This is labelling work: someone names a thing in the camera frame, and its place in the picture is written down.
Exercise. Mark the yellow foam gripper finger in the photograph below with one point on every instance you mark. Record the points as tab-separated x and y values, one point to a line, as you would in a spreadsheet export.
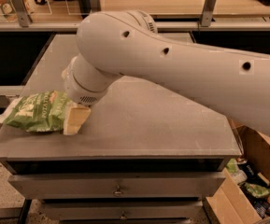
75	116

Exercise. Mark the green jalapeno chip bag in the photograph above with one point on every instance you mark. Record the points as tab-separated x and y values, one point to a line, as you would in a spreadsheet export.
39	113

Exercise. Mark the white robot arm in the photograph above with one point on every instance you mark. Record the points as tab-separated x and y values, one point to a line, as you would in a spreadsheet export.
111	45

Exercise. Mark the upper grey drawer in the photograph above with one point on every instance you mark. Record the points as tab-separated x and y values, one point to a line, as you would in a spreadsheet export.
117	185

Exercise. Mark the grey drawer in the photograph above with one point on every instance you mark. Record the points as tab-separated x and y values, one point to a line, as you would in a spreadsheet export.
121	210
117	185

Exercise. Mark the lower grey drawer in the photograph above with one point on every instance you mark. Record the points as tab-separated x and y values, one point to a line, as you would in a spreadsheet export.
121	210

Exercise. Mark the dark bottle in box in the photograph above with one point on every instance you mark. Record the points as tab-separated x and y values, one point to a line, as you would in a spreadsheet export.
253	177

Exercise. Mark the cardboard box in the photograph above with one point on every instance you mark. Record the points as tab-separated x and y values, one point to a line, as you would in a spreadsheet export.
244	196

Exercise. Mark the green packet in box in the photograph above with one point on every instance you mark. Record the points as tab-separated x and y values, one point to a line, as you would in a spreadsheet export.
257	191

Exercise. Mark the left metal bracket post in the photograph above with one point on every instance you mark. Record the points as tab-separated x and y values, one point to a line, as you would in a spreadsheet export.
22	13

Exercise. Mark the right metal bracket post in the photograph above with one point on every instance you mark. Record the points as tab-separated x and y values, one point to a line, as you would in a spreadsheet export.
207	13

